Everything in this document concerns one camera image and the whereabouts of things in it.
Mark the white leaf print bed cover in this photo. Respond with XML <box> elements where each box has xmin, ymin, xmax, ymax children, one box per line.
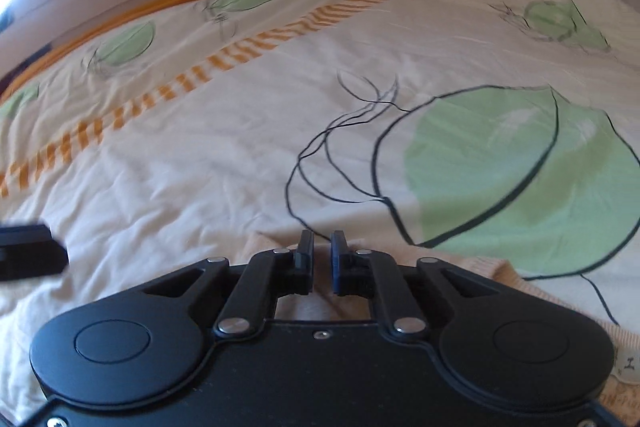
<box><xmin>0</xmin><ymin>0</ymin><xmax>640</xmax><ymax>427</ymax></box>

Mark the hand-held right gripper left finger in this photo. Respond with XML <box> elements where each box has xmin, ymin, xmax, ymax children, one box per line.
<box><xmin>141</xmin><ymin>230</ymin><xmax>315</xmax><ymax>339</ymax></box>

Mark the beige butterfly print sweater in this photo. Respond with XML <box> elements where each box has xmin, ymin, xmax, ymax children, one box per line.
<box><xmin>235</xmin><ymin>231</ymin><xmax>640</xmax><ymax>427</ymax></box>

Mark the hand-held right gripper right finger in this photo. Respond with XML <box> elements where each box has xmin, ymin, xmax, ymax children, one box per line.
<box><xmin>329</xmin><ymin>230</ymin><xmax>502</xmax><ymax>339</ymax></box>

